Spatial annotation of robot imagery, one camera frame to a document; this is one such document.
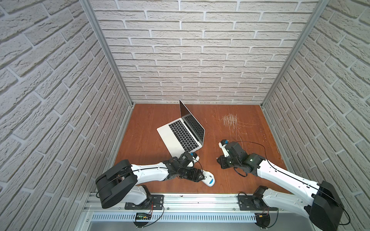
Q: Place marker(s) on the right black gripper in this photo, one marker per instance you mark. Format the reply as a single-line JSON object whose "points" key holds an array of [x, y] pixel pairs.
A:
{"points": [[224, 161]]}

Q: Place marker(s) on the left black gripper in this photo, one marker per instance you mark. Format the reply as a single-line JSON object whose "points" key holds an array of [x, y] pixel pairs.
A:
{"points": [[195, 174]]}

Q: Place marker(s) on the white wireless mouse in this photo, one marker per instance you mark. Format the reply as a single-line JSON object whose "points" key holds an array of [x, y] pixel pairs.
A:
{"points": [[208, 179]]}

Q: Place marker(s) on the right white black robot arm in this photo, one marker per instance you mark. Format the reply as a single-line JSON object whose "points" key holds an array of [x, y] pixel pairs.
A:
{"points": [[319, 202]]}

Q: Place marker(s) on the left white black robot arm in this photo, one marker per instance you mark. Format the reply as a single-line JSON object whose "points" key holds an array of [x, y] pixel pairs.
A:
{"points": [[124, 181]]}

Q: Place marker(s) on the silver open laptop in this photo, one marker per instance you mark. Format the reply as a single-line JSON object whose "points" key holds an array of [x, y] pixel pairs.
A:
{"points": [[184, 134]]}

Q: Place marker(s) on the left green controller board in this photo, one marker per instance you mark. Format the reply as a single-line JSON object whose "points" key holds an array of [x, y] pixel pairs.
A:
{"points": [[143, 216]]}

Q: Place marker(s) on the right black controller board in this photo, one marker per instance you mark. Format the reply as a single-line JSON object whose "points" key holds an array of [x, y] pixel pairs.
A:
{"points": [[262, 220]]}

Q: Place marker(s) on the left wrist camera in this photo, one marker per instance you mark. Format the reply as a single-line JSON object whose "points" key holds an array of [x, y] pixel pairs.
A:
{"points": [[193, 158]]}

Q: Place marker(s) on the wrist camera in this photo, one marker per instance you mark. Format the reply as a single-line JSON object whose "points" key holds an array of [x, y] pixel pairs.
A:
{"points": [[193, 158], [222, 145]]}

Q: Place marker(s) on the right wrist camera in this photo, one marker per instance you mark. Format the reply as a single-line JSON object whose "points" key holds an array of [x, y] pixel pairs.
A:
{"points": [[222, 145]]}

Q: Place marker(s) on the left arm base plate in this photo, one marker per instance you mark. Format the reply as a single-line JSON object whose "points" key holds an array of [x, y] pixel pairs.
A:
{"points": [[153, 202]]}

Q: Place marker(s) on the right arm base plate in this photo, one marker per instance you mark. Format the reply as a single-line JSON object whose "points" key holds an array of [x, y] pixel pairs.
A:
{"points": [[251, 203]]}

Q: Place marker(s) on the aluminium front rail frame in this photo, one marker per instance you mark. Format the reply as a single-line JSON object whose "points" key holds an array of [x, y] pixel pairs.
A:
{"points": [[187, 212]]}

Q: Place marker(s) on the right aluminium corner post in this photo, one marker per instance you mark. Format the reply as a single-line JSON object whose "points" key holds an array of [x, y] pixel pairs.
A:
{"points": [[317, 12]]}

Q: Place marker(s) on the aluminium corner post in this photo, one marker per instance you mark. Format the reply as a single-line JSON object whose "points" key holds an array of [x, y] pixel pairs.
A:
{"points": [[88, 9], [317, 12]]}

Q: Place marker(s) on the left aluminium corner post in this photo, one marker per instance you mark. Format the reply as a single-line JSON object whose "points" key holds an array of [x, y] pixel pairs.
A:
{"points": [[88, 9]]}

